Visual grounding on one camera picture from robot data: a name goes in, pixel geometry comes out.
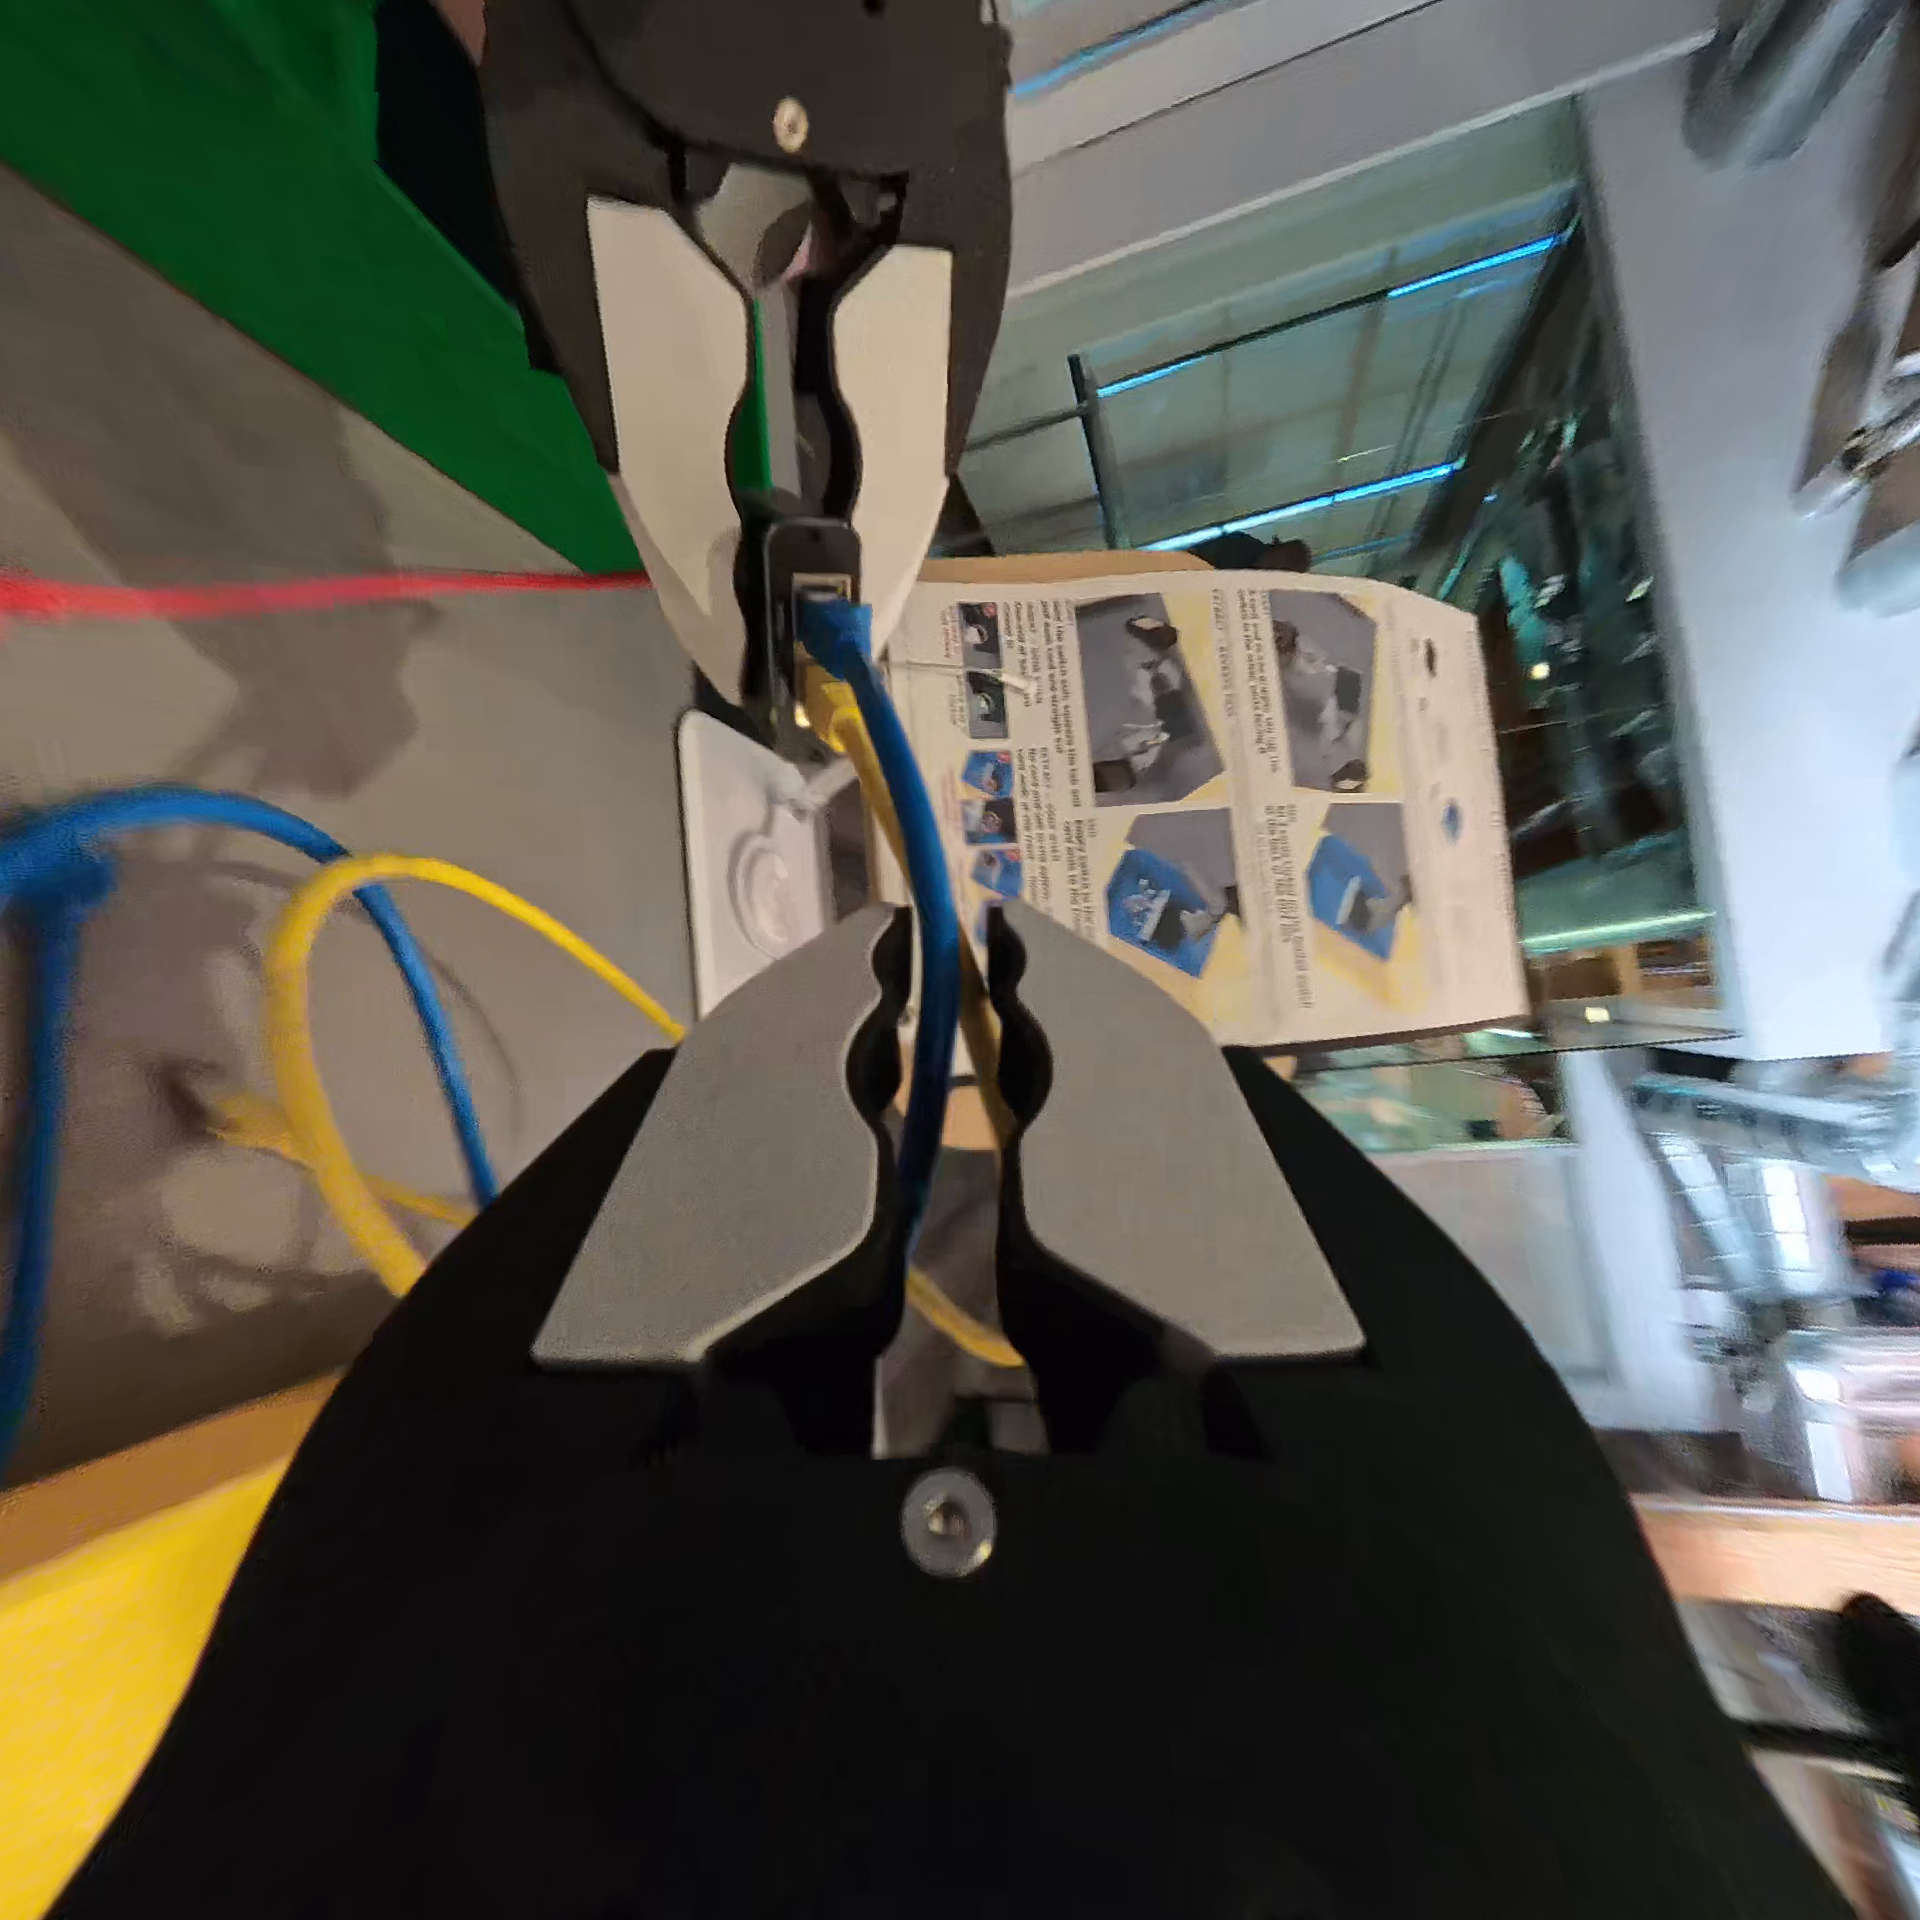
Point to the green plastic bin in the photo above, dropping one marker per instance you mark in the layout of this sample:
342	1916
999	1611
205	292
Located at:
225	150

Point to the white flat tray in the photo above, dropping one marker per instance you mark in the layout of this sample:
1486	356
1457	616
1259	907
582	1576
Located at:
751	886

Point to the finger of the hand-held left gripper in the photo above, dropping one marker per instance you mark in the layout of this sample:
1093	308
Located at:
668	422
908	390

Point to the instruction sheet on board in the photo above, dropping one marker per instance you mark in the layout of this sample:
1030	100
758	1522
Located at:
1050	568

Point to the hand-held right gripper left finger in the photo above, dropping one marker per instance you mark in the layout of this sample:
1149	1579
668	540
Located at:
735	1184

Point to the printed instruction poster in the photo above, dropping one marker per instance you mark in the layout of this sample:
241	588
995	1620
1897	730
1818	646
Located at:
1201	781

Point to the yellow plastic bin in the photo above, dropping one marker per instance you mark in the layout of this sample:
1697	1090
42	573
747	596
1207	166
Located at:
91	1682

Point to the black ethernet port box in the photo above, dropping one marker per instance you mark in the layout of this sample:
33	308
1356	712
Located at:
781	630

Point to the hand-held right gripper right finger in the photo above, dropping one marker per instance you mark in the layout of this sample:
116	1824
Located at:
1171	1184

